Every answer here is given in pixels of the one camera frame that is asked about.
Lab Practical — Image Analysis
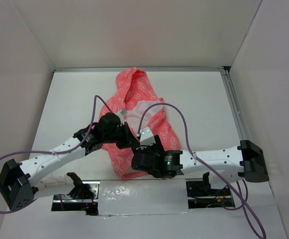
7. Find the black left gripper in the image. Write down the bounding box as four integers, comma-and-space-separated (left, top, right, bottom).
103, 121, 139, 149

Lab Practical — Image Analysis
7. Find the pink jacket with white lining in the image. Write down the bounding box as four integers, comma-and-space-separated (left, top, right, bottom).
102, 67, 181, 179

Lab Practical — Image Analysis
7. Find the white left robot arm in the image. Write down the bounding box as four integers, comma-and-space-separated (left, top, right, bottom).
0, 110, 139, 212

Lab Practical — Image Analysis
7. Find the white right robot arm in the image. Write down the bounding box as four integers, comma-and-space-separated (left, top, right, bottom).
131, 140, 269, 195

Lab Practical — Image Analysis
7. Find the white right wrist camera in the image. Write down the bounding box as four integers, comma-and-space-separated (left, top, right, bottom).
137, 127, 156, 146

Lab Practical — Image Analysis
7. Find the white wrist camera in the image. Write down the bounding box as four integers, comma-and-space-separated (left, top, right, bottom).
116, 109, 127, 125
137, 127, 156, 146

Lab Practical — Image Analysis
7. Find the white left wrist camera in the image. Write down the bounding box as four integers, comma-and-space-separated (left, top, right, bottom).
116, 109, 127, 125

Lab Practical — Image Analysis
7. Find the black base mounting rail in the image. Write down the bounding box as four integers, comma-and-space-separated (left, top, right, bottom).
51, 179, 235, 216

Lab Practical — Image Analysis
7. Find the aluminium frame rail right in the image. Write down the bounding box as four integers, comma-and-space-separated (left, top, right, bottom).
220, 66, 250, 140

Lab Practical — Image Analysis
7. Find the aluminium frame rail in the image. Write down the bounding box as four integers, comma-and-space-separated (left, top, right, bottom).
220, 66, 250, 140
54, 66, 231, 74

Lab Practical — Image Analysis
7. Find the aluminium frame rail back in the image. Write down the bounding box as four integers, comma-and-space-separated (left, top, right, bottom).
54, 66, 231, 74

